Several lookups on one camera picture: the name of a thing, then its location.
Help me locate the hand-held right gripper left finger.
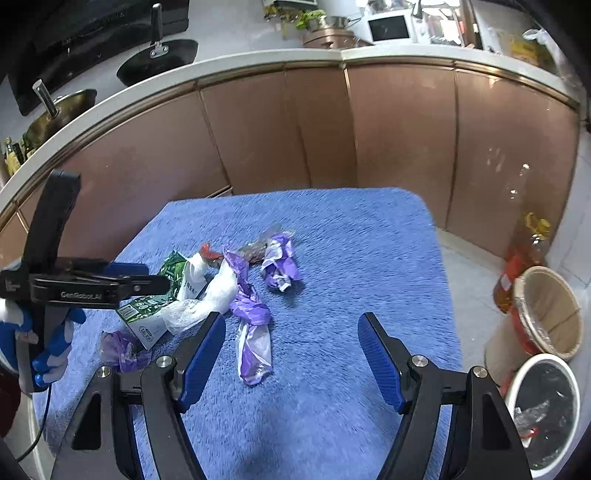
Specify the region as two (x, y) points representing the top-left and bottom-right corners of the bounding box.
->
(50, 311), (227, 480)

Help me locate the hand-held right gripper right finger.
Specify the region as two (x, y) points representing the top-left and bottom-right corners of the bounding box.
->
(358, 312), (532, 480)

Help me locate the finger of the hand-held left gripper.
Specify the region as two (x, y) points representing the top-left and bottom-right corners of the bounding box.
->
(60, 259), (172, 301)
(25, 168), (82, 278)

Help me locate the green white drink carton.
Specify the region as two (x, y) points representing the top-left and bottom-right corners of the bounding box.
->
(115, 249), (209, 352)

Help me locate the long purple plastic bag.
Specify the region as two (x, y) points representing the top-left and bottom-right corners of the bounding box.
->
(223, 249), (274, 387)

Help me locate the clear plastic bag red tie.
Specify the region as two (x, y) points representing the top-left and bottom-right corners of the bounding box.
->
(512, 399), (556, 439)

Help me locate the white bin with black liner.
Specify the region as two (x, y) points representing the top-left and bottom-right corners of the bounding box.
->
(503, 353), (581, 479)

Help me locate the person's left hand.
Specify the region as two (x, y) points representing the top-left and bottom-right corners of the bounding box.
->
(0, 298), (87, 387)

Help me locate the dark condiment bottle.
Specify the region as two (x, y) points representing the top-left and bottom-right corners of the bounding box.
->
(2, 136), (25, 175)

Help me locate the small crumpled purple bag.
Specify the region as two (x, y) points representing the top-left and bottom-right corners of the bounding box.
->
(100, 329), (151, 374)

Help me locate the brown cabinet door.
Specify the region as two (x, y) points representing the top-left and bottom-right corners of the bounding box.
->
(283, 68), (359, 191)
(345, 64), (459, 230)
(198, 73), (311, 197)
(0, 91), (232, 278)
(445, 68), (581, 274)

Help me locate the steel wok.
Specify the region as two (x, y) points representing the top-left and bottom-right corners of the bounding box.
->
(22, 79), (99, 154)

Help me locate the blue terry towel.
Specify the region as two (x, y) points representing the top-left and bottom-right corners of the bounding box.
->
(32, 187), (463, 480)

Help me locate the crumpled purple white wrapper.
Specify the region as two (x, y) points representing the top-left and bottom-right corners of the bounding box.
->
(260, 233), (302, 293)

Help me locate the dark transparent wrapper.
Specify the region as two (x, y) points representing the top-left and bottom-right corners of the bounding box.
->
(237, 224), (283, 265)

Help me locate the cooking oil bottle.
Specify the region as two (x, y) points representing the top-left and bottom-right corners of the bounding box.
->
(493, 212), (553, 315)

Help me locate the beige bin with clear liner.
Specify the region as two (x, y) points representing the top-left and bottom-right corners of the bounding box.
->
(485, 265), (584, 385)

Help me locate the black wok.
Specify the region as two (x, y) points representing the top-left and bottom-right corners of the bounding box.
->
(116, 4), (199, 88)

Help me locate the white kitchen countertop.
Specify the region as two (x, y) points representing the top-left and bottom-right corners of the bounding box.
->
(0, 45), (581, 217)

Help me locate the copper coloured cooker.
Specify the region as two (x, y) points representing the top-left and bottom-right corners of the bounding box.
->
(302, 28), (376, 49)

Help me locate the white microwave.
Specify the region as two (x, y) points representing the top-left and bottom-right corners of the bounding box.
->
(367, 13), (413, 44)

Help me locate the steel faucet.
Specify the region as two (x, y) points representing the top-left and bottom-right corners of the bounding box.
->
(412, 0), (462, 44)

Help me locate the white plastic carrier bag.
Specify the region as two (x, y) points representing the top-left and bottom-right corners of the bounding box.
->
(524, 28), (571, 77)

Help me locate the black cable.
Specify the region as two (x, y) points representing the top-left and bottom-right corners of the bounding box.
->
(13, 387), (52, 463)

